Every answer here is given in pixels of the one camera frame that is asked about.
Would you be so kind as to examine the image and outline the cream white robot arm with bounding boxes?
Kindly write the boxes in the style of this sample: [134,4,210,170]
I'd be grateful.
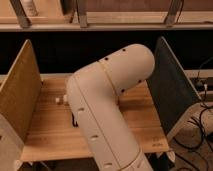
[66,44,155,171]

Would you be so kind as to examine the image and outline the black rectangular case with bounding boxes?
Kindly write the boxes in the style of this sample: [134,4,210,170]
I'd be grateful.
[71,113,78,127]

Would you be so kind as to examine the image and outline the right dark side panel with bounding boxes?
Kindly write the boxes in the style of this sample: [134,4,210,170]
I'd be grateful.
[147,37,201,140]

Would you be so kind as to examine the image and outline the left wooden side panel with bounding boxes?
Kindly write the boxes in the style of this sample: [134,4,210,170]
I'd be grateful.
[0,39,42,142]

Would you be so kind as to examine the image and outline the black floor cables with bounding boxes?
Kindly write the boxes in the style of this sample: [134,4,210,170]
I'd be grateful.
[173,56,213,171]

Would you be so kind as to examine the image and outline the wooden shelf rail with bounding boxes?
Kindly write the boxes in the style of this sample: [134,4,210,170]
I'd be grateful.
[0,11,213,33]

